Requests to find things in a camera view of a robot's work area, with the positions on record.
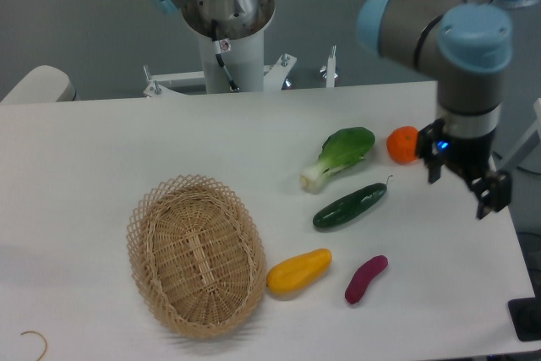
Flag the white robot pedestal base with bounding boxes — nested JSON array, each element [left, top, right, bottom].
[[144, 0, 297, 97]]

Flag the woven wicker basket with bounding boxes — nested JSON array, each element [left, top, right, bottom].
[[127, 174, 266, 339]]

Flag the white frame at right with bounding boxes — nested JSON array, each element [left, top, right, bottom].
[[498, 99, 540, 172]]

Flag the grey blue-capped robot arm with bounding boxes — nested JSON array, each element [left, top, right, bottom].
[[151, 0, 512, 217]]

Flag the yellow papaya fruit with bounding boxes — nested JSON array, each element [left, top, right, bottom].
[[266, 249, 332, 295]]

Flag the purple sweet potato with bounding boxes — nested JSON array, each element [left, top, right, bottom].
[[344, 255, 388, 304]]

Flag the orange tangerine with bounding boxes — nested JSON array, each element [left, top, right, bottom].
[[385, 126, 418, 165]]

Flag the tan rubber band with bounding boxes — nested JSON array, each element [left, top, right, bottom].
[[20, 331, 49, 358]]

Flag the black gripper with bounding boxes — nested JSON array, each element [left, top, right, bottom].
[[416, 118, 512, 220]]

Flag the white chair armrest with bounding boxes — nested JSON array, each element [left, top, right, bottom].
[[1, 65, 80, 105]]

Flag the green bok choy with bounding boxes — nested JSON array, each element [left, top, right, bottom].
[[299, 127, 375, 194]]

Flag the black cable on pedestal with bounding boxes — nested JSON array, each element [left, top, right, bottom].
[[210, 18, 240, 92]]

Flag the black device at table edge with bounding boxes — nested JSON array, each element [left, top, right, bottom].
[[508, 298, 540, 342]]

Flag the dark green cucumber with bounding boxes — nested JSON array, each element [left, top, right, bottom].
[[312, 175, 392, 230]]

